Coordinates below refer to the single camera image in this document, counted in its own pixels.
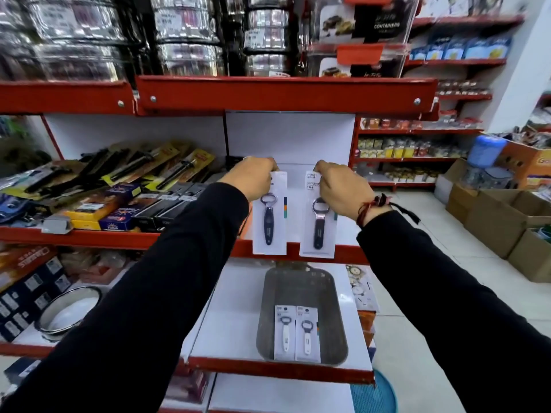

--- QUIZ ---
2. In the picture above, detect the person's left hand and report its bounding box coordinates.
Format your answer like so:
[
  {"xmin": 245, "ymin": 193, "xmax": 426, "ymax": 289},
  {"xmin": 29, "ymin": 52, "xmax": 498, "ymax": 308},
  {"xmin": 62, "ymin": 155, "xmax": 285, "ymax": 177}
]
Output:
[{"xmin": 219, "ymin": 156, "xmax": 280, "ymax": 203}]

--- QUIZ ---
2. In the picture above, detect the person's right hand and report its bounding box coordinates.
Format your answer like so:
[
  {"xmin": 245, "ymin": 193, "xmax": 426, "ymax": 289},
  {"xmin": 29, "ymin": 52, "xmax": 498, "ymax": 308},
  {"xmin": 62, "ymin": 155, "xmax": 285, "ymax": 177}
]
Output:
[{"xmin": 313, "ymin": 160, "xmax": 390, "ymax": 222}]

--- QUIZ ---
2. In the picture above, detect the wide black carded bottle opener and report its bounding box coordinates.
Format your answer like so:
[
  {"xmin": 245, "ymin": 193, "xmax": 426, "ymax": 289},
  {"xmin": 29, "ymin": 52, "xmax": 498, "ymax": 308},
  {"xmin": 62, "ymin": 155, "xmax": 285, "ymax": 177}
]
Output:
[{"xmin": 299, "ymin": 170, "xmax": 338, "ymax": 259}]

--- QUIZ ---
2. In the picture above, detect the slim black carded bottle opener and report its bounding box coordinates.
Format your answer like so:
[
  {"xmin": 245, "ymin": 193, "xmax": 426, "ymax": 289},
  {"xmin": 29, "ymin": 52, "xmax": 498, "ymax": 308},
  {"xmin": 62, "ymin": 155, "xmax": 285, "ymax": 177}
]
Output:
[{"xmin": 252, "ymin": 170, "xmax": 288, "ymax": 256}]

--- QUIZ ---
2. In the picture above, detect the person's right forearm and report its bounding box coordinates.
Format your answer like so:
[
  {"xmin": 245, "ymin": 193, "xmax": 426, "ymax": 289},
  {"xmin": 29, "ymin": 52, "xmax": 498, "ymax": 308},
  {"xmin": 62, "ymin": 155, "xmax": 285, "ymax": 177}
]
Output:
[{"xmin": 356, "ymin": 210, "xmax": 551, "ymax": 413}]

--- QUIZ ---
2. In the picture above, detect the person's left forearm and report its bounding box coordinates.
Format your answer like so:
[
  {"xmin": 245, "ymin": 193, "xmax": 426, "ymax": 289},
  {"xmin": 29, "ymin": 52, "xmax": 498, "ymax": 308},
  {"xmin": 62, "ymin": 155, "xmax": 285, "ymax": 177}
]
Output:
[{"xmin": 0, "ymin": 182, "xmax": 251, "ymax": 413}]

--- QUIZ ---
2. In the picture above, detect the red metal shelf rack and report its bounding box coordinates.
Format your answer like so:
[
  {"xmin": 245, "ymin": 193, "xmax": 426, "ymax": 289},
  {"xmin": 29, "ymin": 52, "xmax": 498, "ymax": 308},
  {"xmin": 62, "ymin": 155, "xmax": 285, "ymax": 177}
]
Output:
[{"xmin": 0, "ymin": 75, "xmax": 440, "ymax": 413}]

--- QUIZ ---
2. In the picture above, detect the row of yellow jars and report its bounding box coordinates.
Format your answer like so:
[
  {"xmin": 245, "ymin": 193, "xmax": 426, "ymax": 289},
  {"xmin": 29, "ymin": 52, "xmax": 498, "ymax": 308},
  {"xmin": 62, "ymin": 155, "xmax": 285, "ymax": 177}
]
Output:
[{"xmin": 357, "ymin": 137, "xmax": 468, "ymax": 159}]

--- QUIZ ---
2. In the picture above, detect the row of black slim boxes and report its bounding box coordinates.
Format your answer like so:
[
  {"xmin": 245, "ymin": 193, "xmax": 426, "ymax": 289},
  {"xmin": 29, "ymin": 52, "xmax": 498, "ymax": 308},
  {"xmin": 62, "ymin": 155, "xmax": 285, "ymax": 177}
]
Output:
[{"xmin": 133, "ymin": 182, "xmax": 208, "ymax": 231}]

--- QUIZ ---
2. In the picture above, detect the clear container set pack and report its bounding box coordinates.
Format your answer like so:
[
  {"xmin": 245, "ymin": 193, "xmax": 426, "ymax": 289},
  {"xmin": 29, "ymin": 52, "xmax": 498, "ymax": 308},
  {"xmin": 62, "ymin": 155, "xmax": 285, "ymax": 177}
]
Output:
[
  {"xmin": 308, "ymin": 44, "xmax": 410, "ymax": 78},
  {"xmin": 310, "ymin": 0, "xmax": 420, "ymax": 44}
]

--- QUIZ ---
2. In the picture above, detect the grey perforated metal tray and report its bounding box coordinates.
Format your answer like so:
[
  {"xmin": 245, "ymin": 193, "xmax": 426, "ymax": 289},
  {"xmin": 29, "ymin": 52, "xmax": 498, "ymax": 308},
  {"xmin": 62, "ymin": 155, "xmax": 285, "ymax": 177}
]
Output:
[{"xmin": 256, "ymin": 266, "xmax": 349, "ymax": 367}]

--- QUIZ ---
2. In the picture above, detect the carded kitchen timer pack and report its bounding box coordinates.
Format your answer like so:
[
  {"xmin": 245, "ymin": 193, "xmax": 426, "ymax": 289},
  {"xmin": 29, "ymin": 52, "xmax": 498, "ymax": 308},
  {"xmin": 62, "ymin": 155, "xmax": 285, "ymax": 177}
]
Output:
[{"xmin": 346, "ymin": 265, "xmax": 380, "ymax": 313}]

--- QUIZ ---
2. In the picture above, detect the pile of yellow carded peelers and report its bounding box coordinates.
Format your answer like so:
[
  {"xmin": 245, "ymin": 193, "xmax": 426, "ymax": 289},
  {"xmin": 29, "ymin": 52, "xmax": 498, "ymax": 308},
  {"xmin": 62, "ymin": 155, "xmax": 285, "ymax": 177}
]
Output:
[{"xmin": 0, "ymin": 141, "xmax": 217, "ymax": 199}]

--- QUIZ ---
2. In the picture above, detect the small brown cardboard box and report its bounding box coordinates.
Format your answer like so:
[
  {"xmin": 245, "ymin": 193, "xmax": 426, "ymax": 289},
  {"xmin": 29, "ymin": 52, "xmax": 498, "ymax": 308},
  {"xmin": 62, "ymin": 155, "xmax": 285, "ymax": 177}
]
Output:
[{"xmin": 445, "ymin": 184, "xmax": 478, "ymax": 224}]

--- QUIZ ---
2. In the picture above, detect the navy blue flat box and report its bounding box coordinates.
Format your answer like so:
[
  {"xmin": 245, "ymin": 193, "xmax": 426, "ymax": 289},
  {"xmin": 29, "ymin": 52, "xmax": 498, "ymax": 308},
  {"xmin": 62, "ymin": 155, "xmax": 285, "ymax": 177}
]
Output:
[{"xmin": 99, "ymin": 198, "xmax": 156, "ymax": 232}]

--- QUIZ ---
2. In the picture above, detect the row of wrapped steel pots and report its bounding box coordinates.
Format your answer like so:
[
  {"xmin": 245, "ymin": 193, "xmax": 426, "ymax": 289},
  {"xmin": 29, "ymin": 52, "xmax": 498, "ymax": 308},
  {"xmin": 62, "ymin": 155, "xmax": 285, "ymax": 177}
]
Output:
[{"xmin": 0, "ymin": 0, "xmax": 304, "ymax": 80}]

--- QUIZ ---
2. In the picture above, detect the blue lidded plastic jug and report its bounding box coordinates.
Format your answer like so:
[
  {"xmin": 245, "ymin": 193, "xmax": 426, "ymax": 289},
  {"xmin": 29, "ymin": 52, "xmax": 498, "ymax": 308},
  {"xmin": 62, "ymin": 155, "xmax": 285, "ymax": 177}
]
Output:
[{"xmin": 467, "ymin": 135, "xmax": 508, "ymax": 169}]

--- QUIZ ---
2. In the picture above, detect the red background shelf rack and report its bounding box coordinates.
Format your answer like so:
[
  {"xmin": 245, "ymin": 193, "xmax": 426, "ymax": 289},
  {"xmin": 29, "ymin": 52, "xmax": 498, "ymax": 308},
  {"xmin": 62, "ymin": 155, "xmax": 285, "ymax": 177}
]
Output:
[{"xmin": 351, "ymin": 13, "xmax": 527, "ymax": 190}]

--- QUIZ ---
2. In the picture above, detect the white carded bottle opener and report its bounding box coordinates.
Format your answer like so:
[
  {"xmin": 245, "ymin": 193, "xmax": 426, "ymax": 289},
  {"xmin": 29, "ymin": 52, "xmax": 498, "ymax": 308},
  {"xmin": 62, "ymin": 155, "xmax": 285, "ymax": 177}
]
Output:
[
  {"xmin": 274, "ymin": 305, "xmax": 297, "ymax": 362},
  {"xmin": 295, "ymin": 306, "xmax": 321, "ymax": 364}
]

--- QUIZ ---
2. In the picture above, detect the yellow orange flat box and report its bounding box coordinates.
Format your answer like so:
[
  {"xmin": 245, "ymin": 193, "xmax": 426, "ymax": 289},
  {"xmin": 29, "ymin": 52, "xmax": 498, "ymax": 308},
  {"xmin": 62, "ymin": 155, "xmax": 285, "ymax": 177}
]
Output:
[{"xmin": 64, "ymin": 191, "xmax": 130, "ymax": 231}]

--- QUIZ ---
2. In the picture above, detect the large brown cardboard box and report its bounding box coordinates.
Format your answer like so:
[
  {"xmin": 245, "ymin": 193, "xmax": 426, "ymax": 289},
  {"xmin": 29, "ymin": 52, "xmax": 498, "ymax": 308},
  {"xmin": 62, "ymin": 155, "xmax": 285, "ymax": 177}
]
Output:
[{"xmin": 465, "ymin": 189, "xmax": 551, "ymax": 259}]

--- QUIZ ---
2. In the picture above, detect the row of blue packets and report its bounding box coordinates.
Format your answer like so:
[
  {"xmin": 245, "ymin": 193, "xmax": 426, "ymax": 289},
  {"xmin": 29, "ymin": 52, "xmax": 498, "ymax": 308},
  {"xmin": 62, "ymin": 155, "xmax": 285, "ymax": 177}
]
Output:
[{"xmin": 409, "ymin": 36, "xmax": 513, "ymax": 61}]

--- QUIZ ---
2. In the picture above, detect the pile of plastic wrapped goods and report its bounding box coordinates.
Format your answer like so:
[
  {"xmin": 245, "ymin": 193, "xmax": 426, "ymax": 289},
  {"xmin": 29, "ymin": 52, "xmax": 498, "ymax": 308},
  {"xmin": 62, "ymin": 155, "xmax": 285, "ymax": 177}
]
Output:
[{"xmin": 60, "ymin": 248, "xmax": 139, "ymax": 285}]

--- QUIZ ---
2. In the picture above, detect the orange cardboard box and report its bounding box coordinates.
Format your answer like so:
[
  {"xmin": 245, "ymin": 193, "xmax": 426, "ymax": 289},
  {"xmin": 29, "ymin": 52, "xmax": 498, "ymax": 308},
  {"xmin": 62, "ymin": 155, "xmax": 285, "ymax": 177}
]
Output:
[{"xmin": 495, "ymin": 139, "xmax": 551, "ymax": 190}]

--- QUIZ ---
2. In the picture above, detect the teal round mat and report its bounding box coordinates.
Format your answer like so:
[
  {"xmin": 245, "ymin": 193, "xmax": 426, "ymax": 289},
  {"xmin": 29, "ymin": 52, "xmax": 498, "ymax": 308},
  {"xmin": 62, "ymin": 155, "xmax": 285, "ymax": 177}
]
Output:
[{"xmin": 351, "ymin": 370, "xmax": 398, "ymax": 413}]

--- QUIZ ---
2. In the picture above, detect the round steel sieve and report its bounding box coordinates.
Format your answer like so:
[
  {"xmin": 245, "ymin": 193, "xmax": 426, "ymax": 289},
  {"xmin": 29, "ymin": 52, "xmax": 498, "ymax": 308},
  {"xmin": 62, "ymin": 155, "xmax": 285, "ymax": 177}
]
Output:
[{"xmin": 34, "ymin": 286, "xmax": 103, "ymax": 343}]

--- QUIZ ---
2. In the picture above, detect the orange printed box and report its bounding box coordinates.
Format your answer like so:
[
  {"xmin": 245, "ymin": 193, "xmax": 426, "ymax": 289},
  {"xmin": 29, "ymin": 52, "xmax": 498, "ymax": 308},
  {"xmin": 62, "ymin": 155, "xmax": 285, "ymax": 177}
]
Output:
[{"xmin": 0, "ymin": 246, "xmax": 57, "ymax": 293}]

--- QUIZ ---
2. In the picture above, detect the pile of navy labelled boxes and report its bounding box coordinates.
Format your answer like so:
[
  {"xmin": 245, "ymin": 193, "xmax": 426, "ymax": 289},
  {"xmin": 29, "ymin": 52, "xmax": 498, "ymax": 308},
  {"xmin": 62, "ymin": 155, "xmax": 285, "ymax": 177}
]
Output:
[{"xmin": 0, "ymin": 256, "xmax": 72, "ymax": 343}]

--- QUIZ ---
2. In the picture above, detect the red thread bracelet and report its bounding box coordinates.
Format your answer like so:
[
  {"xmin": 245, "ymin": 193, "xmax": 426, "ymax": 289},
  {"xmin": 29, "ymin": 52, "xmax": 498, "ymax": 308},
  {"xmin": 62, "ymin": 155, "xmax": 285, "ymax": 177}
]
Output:
[{"xmin": 356, "ymin": 192, "xmax": 422, "ymax": 228}]

